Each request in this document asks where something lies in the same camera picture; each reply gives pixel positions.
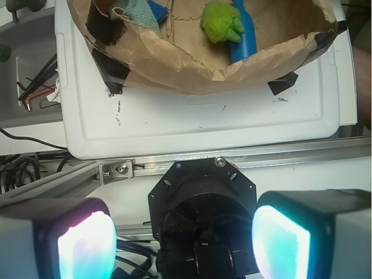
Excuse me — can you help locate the gel-pad gripper right finger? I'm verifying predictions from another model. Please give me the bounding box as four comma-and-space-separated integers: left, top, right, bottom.
252, 189, 371, 278

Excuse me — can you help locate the gel-pad gripper left finger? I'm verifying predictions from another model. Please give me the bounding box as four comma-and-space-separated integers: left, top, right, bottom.
1, 198, 117, 278

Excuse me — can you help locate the green plush animal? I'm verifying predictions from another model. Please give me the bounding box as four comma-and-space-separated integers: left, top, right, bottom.
200, 1, 245, 44

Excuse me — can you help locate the white plastic bin lid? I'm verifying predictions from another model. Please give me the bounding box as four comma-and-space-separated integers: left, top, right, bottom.
55, 1, 357, 159

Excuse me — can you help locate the grey plastic tray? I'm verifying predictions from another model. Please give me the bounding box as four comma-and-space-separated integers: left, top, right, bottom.
1, 8, 62, 128

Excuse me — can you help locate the hex key set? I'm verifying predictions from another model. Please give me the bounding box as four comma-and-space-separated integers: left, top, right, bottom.
16, 54, 58, 111

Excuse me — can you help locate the brown paper bag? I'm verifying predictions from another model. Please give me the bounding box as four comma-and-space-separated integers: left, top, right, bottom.
67, 1, 347, 95

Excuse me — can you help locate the teal terry cloth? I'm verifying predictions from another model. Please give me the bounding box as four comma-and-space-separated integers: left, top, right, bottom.
110, 0, 160, 33

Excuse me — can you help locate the blue sponge piece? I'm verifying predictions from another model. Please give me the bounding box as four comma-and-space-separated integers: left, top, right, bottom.
148, 0, 168, 23

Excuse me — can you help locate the aluminium frame rail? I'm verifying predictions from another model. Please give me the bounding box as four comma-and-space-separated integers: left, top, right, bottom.
1, 136, 371, 202

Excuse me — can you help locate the metal corner bracket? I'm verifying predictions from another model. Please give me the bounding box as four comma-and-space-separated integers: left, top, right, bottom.
98, 159, 134, 185

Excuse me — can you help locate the black cables bundle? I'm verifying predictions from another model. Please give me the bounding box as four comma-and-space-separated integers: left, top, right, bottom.
0, 127, 73, 195

